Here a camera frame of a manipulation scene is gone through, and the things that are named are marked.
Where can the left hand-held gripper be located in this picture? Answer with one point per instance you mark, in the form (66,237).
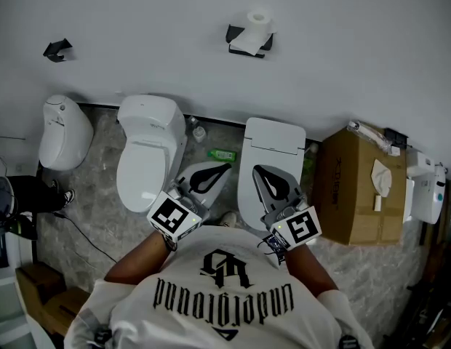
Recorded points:
(172,216)

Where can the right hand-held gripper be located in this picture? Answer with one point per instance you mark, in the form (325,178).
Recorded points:
(300,227)

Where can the white toilet paper roll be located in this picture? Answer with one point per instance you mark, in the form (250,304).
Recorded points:
(256,24)

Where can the person's left forearm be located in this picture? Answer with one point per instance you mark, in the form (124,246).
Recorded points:
(138,264)

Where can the person's right forearm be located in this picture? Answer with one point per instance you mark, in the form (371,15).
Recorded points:
(309,271)

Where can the square white smart toilet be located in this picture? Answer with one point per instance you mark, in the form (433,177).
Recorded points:
(273,136)

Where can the rounded white toilet with tank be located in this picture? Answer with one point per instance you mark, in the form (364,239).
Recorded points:
(145,165)

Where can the egg-shaped white toilet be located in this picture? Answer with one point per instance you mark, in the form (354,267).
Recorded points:
(65,136)

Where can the white toilet with teal button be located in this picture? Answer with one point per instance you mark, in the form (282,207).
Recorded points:
(429,202)

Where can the green plastic bottle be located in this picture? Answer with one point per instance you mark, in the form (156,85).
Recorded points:
(222,155)

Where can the small green bottle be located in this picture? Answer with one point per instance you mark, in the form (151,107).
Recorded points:
(308,164)

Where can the blue wrist circuit board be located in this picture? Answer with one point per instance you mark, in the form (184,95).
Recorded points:
(273,244)

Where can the large cardboard box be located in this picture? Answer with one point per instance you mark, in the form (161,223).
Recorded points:
(349,202)

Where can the small white paper tube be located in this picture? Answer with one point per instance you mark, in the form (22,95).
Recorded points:
(377,203)

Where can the crumpled beige cloth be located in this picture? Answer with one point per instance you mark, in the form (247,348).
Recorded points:
(381,176)

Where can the plastic-wrapped faucet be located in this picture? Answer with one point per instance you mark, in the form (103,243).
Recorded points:
(369,135)

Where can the small white box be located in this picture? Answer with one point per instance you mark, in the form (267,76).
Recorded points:
(394,150)

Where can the black metal rack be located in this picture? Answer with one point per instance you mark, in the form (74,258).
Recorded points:
(396,136)

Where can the person's white printed t-shirt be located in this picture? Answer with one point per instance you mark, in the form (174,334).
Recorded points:
(225,322)

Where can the dark brown cardboard box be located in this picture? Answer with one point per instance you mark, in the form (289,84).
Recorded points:
(36,285)

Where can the black wall paper holder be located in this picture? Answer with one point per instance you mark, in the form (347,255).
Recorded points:
(233,31)

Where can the empty black wall holder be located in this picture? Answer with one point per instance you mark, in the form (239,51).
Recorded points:
(58,47)

